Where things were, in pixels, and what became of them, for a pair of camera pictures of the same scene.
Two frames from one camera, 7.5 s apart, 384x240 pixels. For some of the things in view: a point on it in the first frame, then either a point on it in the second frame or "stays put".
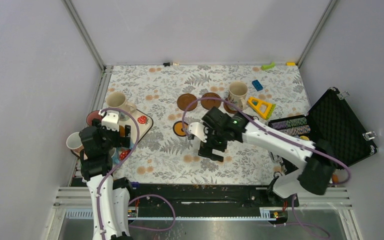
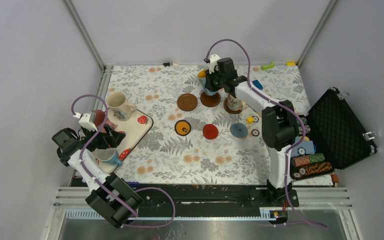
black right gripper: (206, 148) → (208, 84)
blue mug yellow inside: (119, 154) → (201, 75)
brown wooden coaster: (209, 104) stays put
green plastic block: (264, 67) stays put
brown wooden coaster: (228, 109) stays put
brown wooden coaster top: (184, 100) stays put
